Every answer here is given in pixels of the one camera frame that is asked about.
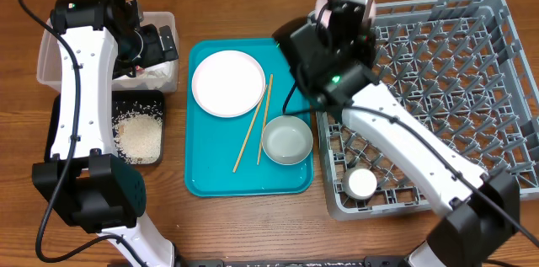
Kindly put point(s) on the white cup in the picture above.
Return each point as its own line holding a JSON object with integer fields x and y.
{"x": 359, "y": 183}

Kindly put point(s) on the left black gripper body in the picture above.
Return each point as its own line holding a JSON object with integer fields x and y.
{"x": 146, "y": 50}

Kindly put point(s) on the grey dishwasher rack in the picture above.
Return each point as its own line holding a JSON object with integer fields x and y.
{"x": 459, "y": 68}

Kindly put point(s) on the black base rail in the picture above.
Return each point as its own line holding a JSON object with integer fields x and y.
{"x": 367, "y": 261}

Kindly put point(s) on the black tray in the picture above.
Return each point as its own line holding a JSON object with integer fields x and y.
{"x": 128, "y": 105}

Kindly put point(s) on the teal serving tray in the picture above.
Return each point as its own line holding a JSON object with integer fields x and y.
{"x": 212, "y": 144}

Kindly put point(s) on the pile of rice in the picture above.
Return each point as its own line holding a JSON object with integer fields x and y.
{"x": 138, "y": 134}

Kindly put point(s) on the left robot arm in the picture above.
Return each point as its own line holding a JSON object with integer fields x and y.
{"x": 83, "y": 179}

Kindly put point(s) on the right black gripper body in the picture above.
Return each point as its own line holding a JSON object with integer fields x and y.
{"x": 360, "y": 49}

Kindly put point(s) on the clear plastic bin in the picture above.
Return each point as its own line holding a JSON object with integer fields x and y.
{"x": 49, "y": 60}

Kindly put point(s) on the white napkin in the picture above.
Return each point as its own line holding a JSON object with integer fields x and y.
{"x": 156, "y": 75}

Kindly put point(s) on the large white plate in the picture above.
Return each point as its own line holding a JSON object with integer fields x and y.
{"x": 228, "y": 83}

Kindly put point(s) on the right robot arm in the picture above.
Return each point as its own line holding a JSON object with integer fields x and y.
{"x": 331, "y": 57}

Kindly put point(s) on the grey bowl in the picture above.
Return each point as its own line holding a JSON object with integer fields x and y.
{"x": 287, "y": 140}

